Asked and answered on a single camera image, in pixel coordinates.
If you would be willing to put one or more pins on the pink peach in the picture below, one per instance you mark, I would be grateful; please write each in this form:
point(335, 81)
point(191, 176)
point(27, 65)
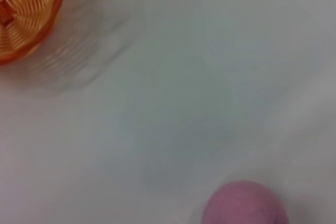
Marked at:
point(244, 205)

